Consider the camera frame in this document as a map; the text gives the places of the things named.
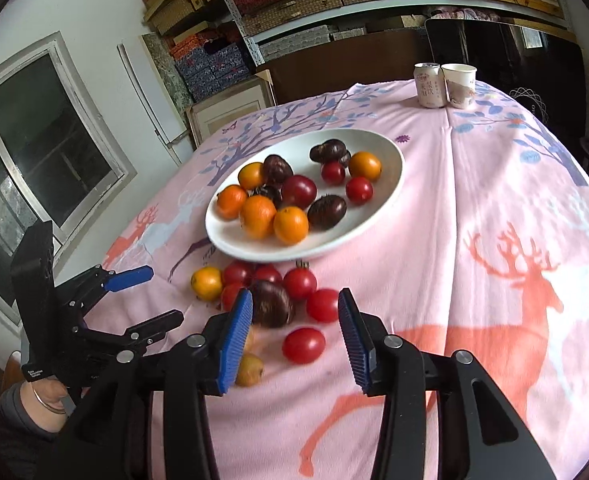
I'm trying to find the beige picture frame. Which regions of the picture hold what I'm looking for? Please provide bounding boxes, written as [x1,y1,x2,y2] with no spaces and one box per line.
[187,72,275,148]

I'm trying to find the white paper cup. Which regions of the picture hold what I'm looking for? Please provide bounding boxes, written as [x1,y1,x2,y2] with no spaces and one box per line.
[441,63,477,111]

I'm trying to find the red cherry tomato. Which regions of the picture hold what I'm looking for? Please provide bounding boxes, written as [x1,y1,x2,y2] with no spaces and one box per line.
[222,261,255,287]
[321,161,346,186]
[253,265,284,286]
[282,327,326,365]
[283,260,318,302]
[305,288,340,324]
[221,282,245,311]
[345,176,374,206]

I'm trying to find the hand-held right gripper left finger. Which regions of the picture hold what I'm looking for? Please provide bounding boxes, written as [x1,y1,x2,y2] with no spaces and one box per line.
[64,287,255,480]

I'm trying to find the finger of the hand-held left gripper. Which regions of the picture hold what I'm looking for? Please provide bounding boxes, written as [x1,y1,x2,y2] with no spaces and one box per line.
[81,309,186,356]
[57,264,155,312]

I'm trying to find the white leaning panel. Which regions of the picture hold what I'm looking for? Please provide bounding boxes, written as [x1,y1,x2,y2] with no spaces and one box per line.
[117,42,190,166]

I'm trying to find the mottled green panel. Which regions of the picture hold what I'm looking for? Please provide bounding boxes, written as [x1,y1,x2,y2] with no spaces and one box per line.
[142,32,195,111]

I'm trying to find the brown wooden board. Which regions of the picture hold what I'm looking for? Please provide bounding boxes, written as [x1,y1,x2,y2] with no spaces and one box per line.
[257,35,430,108]

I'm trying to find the stack of grey patterned boxes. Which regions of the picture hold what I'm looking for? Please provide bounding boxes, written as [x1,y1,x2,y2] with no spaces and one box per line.
[259,22,367,61]

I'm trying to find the pale drink can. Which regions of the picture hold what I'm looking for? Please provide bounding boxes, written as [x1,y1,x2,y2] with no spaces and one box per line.
[414,62,447,109]

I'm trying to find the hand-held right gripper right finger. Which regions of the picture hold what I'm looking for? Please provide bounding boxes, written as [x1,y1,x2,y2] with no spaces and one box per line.
[337,287,557,480]

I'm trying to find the white metal shelf rack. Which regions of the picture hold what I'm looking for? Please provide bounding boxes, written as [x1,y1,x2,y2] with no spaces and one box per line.
[202,0,580,68]

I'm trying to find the white framed window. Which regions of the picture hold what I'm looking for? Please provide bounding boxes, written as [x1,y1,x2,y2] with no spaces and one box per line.
[0,32,136,356]

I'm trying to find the stack of blue floral boxes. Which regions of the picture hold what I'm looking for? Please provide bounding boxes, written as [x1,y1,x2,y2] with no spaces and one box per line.
[177,42,255,103]

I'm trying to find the dark red tomato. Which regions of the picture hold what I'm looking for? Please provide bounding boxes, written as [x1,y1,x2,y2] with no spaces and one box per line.
[281,175,318,209]

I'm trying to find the white oval plate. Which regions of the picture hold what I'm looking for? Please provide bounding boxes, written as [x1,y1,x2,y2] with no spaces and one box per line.
[204,128,406,263]

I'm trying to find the black glossy board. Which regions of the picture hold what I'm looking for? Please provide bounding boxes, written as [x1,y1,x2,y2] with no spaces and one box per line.
[424,17,587,141]

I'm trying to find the long tan woven box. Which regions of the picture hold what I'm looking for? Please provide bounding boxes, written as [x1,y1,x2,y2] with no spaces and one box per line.
[244,0,343,36]

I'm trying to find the person's left forearm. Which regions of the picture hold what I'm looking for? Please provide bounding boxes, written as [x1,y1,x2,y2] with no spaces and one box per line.
[0,379,72,480]

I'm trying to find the pink deer print tablecloth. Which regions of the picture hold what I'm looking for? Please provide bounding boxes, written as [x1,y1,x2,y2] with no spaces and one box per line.
[82,77,589,480]

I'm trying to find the pink folded cloth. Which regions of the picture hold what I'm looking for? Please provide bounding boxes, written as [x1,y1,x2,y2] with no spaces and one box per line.
[431,5,505,22]

